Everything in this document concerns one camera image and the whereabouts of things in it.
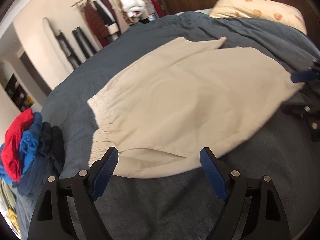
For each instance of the beige pants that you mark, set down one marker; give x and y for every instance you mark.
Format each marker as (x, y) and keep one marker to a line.
(161, 110)

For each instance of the floral cream pillow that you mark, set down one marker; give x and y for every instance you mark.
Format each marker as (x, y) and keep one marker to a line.
(263, 9)

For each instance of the white ironing board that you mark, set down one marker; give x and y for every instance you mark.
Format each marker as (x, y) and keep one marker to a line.
(57, 46)

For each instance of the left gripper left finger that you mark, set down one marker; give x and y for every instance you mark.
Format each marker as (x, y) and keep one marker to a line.
(52, 218)

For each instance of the hanging clothes on rack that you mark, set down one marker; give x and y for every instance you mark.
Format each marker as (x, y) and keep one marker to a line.
(109, 19)

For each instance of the red folded garment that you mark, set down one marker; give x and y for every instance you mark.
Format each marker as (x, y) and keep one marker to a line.
(9, 155)

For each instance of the dark navy folded garment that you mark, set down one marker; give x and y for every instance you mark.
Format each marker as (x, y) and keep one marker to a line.
(49, 161)

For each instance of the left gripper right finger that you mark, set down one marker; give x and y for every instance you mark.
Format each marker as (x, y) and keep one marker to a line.
(266, 217)

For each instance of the blue folded garment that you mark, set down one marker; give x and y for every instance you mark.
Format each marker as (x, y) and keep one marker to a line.
(28, 147)

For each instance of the black folding stand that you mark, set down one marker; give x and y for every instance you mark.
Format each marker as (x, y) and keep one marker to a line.
(82, 41)

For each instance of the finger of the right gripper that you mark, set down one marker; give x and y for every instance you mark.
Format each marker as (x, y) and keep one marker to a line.
(308, 111)
(305, 77)

